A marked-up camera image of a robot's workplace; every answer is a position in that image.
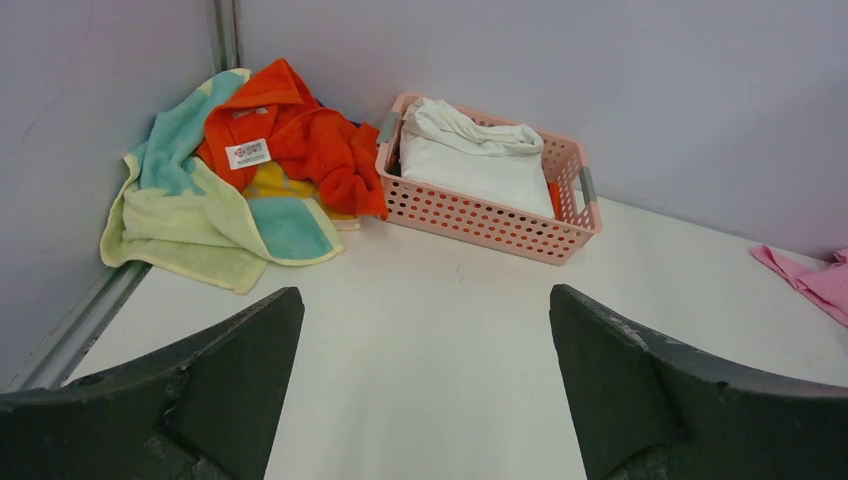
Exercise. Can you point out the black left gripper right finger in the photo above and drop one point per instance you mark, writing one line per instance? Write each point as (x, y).
(645, 405)

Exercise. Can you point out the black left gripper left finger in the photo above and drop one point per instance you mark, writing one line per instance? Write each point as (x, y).
(204, 407)

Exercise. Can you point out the yellow green teal towel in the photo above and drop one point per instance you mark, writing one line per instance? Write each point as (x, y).
(175, 213)

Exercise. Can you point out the pink perforated basket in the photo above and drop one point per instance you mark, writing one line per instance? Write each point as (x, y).
(443, 212)

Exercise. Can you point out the pink crumpled towel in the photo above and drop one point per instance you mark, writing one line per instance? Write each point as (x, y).
(827, 288)

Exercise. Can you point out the orange cloth in pink basket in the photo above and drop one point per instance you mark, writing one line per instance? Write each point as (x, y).
(554, 192)

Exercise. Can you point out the white folded cloth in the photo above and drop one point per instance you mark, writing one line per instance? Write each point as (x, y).
(443, 147)

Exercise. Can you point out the orange red towel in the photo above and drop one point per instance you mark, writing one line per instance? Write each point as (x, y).
(308, 142)

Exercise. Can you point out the aluminium corner rail left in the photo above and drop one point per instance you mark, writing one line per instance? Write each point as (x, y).
(81, 85)

